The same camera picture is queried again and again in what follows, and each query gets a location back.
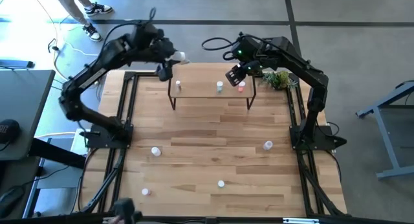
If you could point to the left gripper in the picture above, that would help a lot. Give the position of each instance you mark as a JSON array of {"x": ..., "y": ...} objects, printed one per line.
[{"x": 165, "y": 50}]

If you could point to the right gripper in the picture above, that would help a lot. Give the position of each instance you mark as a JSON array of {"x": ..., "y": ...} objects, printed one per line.
[{"x": 252, "y": 68}]

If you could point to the white labelled medicine bottle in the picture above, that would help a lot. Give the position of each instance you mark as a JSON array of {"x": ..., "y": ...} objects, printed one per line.
[{"x": 180, "y": 57}]

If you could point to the pink translucent medicine bottle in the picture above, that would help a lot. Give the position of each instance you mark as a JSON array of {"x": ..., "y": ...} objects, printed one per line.
[
  {"x": 241, "y": 87},
  {"x": 145, "y": 192}
]

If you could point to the slim yellow medicine tube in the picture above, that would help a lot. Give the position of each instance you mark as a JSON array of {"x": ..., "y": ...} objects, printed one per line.
[{"x": 178, "y": 86}]

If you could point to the plain white medicine bottle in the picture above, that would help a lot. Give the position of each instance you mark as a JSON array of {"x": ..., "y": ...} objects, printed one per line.
[{"x": 156, "y": 151}]

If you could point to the teal translucent medicine bottle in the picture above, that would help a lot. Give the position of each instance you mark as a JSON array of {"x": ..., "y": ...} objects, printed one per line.
[
  {"x": 220, "y": 87},
  {"x": 221, "y": 184}
]

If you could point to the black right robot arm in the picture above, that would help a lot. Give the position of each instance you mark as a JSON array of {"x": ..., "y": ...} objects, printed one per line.
[{"x": 300, "y": 65}]

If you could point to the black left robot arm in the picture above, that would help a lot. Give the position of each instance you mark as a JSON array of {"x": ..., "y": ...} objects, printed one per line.
[{"x": 93, "y": 72}]

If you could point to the wooden shelf black legs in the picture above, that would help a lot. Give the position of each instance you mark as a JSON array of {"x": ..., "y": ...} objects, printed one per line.
[{"x": 200, "y": 88}]

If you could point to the clear medicine bottle white cap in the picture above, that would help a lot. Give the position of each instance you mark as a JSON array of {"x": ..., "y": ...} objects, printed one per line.
[{"x": 267, "y": 145}]

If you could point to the potted green plant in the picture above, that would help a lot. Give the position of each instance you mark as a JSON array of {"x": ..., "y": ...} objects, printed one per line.
[{"x": 278, "y": 80}]

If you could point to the black white sneaker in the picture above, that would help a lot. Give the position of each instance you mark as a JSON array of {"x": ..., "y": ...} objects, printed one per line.
[
  {"x": 92, "y": 32},
  {"x": 98, "y": 9}
]

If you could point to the person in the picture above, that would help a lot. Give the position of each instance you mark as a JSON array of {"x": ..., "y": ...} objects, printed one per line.
[
  {"x": 116, "y": 220},
  {"x": 69, "y": 4}
]

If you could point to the dark grey desk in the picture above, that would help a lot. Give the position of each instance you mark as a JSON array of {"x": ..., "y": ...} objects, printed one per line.
[{"x": 26, "y": 104}]

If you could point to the black round speaker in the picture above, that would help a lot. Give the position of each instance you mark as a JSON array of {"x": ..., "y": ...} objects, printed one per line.
[{"x": 8, "y": 131}]

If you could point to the black computer mouse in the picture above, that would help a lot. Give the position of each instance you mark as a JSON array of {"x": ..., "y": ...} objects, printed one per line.
[{"x": 11, "y": 198}]

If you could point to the black aluminium rig frame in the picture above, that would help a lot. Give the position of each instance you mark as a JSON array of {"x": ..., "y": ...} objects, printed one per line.
[{"x": 129, "y": 75}]

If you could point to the blue-grey desk frame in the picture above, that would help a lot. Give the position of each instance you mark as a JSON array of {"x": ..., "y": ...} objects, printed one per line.
[{"x": 386, "y": 138}]

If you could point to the silver metal bracket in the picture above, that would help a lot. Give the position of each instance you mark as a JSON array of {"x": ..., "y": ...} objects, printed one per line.
[{"x": 300, "y": 221}]

